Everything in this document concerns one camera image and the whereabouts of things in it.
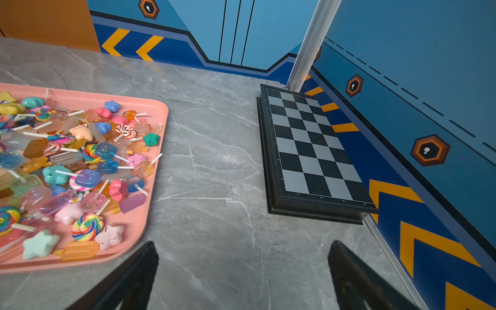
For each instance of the pink plastic tray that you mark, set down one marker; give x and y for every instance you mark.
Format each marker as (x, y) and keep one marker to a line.
(134, 221)

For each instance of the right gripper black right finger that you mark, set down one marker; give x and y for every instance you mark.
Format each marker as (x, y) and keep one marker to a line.
(357, 286)

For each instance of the right aluminium corner post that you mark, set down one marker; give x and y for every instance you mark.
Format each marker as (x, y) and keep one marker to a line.
(320, 23)

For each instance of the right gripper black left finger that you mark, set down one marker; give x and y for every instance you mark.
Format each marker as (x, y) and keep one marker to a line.
(129, 286)

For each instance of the black white chessboard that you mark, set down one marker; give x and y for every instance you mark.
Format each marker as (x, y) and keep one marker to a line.
(307, 171)

